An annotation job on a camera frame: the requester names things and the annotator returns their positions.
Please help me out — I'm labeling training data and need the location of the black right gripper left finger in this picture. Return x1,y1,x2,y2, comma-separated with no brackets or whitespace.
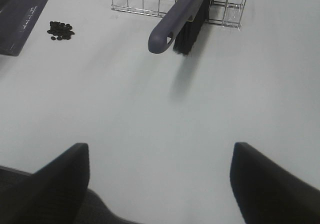
0,143,90,224

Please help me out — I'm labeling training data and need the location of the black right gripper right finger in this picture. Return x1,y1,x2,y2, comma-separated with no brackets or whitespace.
229,142,320,224

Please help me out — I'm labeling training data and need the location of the pile of coffee beans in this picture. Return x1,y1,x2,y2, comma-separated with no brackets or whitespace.
47,21,75,41

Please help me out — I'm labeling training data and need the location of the purple plastic dustpan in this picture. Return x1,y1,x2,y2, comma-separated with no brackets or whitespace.
0,0,48,57

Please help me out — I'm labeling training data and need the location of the chrome wire dish rack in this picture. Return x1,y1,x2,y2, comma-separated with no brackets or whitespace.
111,0,247,29

